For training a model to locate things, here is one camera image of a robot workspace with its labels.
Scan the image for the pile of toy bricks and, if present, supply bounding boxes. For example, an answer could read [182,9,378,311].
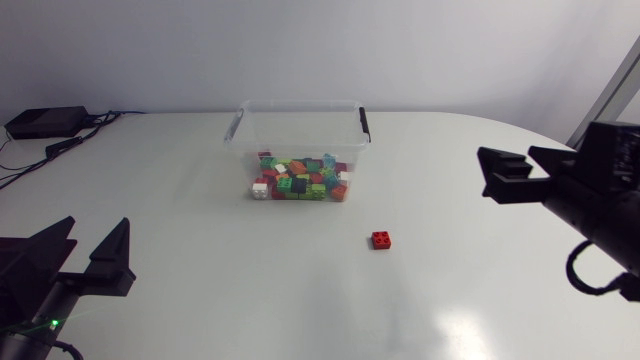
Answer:
[254,151,351,201]

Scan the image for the clear plastic container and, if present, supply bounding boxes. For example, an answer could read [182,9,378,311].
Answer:
[223,98,372,203]

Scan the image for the black power cable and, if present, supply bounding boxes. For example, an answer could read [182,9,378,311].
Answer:
[0,139,56,192]
[43,110,147,161]

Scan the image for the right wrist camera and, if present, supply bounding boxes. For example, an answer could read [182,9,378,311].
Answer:
[573,120,640,197]

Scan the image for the red toy brick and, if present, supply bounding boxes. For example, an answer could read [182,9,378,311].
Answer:
[371,230,393,251]

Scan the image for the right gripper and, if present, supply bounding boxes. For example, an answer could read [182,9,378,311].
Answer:
[476,144,640,277]

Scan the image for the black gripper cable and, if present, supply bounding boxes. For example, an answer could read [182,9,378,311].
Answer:
[565,239,640,303]

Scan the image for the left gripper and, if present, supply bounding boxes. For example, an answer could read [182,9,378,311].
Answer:
[0,215,137,346]

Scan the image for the black power brick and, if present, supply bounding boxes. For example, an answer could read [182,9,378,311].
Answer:
[4,105,91,141]

